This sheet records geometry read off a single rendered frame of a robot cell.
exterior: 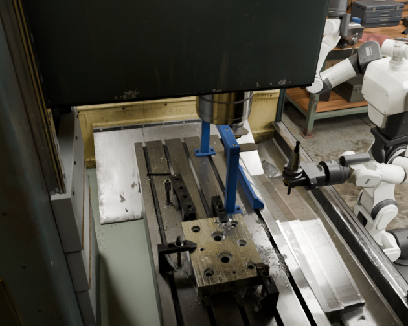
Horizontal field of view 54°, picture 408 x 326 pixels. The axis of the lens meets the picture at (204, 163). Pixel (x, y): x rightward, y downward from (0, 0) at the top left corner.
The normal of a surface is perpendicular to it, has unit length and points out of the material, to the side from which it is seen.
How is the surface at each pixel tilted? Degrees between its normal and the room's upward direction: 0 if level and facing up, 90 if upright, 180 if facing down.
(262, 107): 89
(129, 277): 0
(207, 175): 0
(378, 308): 17
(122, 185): 24
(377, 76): 57
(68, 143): 0
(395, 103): 94
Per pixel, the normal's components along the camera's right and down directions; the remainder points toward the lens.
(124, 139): 0.11, -0.50
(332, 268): 0.05, -0.73
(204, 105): -0.69, 0.41
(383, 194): 0.22, 0.58
